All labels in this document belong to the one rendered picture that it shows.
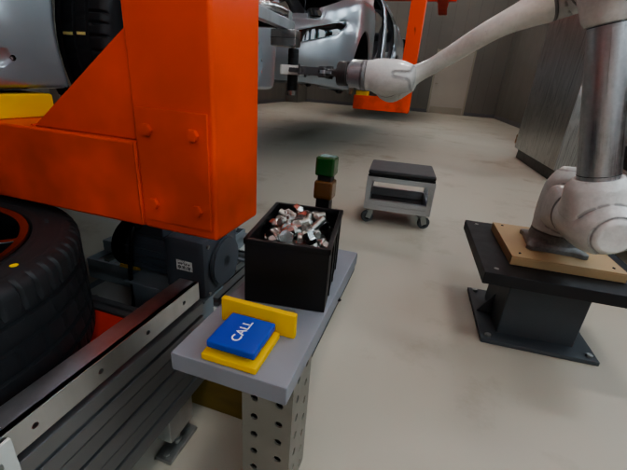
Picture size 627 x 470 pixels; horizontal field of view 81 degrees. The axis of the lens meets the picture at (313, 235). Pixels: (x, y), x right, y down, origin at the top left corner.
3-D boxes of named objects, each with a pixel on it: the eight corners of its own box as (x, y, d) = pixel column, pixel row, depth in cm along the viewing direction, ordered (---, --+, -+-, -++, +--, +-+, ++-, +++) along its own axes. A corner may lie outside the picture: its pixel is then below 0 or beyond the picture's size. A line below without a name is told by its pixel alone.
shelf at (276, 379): (287, 249, 89) (287, 238, 87) (355, 264, 84) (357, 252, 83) (171, 369, 51) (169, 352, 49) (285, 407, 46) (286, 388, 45)
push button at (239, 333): (232, 324, 55) (232, 311, 54) (275, 335, 53) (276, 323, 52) (205, 352, 49) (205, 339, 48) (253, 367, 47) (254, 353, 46)
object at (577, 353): (570, 301, 158) (596, 238, 147) (632, 386, 113) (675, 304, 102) (450, 280, 169) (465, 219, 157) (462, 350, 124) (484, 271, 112)
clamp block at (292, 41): (275, 47, 127) (276, 29, 125) (300, 48, 125) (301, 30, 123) (270, 45, 122) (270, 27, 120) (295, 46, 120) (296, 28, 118)
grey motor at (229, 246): (137, 286, 131) (124, 191, 117) (243, 314, 120) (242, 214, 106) (94, 313, 115) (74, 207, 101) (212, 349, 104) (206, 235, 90)
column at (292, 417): (262, 444, 87) (266, 292, 70) (302, 458, 84) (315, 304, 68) (242, 484, 78) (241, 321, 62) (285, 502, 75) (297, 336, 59)
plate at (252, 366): (231, 324, 56) (231, 319, 55) (280, 338, 54) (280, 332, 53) (201, 358, 49) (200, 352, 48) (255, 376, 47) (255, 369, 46)
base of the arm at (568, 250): (570, 237, 137) (576, 223, 135) (589, 260, 117) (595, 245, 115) (517, 228, 142) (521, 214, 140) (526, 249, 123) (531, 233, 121)
